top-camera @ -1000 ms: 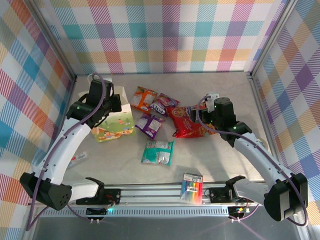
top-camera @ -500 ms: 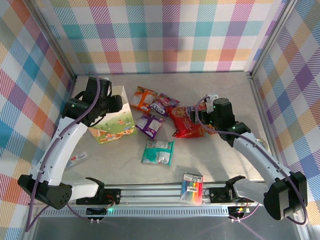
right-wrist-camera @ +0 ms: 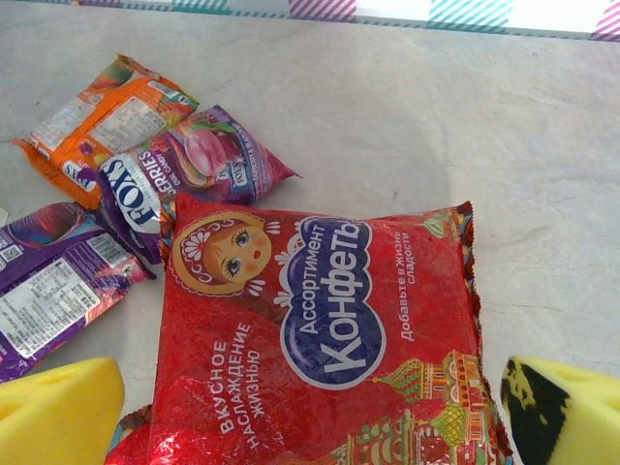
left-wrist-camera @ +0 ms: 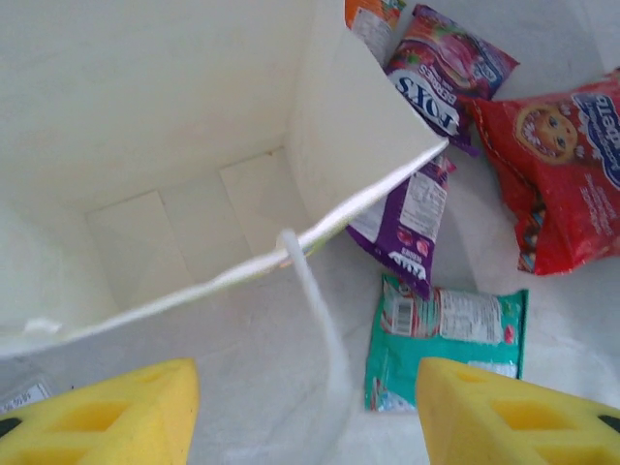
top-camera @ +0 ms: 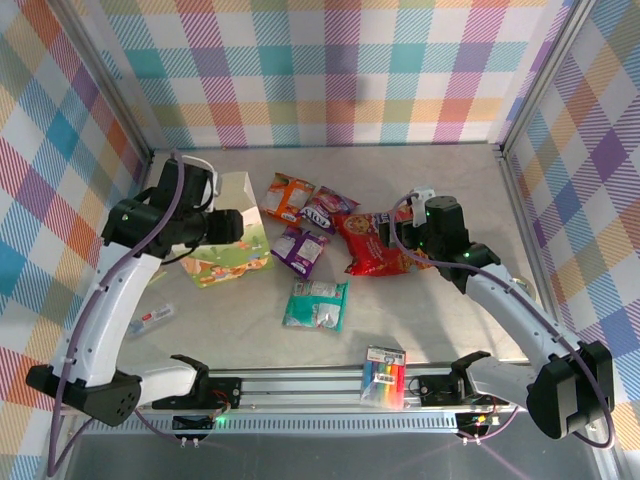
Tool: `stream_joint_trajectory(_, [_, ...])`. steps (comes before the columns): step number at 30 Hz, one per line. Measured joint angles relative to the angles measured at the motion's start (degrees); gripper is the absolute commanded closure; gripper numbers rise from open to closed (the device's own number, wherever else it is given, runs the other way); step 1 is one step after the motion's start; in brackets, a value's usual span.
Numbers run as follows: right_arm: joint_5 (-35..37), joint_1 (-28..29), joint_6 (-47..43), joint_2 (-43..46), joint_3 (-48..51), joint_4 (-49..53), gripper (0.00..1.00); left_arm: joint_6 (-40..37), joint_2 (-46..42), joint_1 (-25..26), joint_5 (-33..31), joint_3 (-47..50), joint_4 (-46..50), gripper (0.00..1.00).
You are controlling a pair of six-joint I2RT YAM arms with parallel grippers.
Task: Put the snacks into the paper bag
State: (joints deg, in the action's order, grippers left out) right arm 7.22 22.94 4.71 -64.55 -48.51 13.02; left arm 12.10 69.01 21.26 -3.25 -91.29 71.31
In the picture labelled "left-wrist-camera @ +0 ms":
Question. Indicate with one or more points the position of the clear toothbrush pack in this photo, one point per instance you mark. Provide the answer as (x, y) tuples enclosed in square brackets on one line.
[(24, 392)]

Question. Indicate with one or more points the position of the purple Fox's berries candy packet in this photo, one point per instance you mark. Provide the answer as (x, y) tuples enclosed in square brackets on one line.
[(450, 63)]

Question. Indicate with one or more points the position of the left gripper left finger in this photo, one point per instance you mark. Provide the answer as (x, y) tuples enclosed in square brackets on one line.
[(97, 426)]

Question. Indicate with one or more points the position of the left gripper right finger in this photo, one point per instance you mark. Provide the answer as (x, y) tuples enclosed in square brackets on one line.
[(508, 431)]

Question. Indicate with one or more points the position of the red cookie bag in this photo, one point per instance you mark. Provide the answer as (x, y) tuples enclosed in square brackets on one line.
[(557, 194)]

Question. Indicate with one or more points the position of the teal candy packet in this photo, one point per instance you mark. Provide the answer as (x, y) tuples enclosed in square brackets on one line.
[(436, 349)]

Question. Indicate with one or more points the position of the purple snack packet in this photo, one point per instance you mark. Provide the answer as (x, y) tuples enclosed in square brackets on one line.
[(412, 218)]

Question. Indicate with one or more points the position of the orange snack packet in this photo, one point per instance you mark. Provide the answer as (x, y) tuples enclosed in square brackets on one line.
[(373, 24)]

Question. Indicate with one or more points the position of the white paper bag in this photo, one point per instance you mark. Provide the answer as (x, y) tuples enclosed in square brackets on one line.
[(145, 121)]

